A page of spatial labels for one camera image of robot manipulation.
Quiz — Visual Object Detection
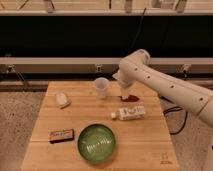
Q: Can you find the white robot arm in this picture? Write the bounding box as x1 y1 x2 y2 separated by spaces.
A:
113 49 213 171

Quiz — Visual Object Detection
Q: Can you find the green ceramic bowl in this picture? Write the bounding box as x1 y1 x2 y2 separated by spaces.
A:
77 124 116 164

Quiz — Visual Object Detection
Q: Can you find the small white ceramic piece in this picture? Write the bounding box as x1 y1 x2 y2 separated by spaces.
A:
56 93 70 108

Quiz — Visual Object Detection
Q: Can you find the orange and black box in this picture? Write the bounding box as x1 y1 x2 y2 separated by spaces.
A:
49 129 74 144

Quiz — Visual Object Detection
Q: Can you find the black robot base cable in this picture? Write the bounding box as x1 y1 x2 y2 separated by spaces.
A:
162 105 189 136

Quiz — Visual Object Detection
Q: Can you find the black hanging cable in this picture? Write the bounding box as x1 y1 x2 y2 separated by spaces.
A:
128 7 147 56

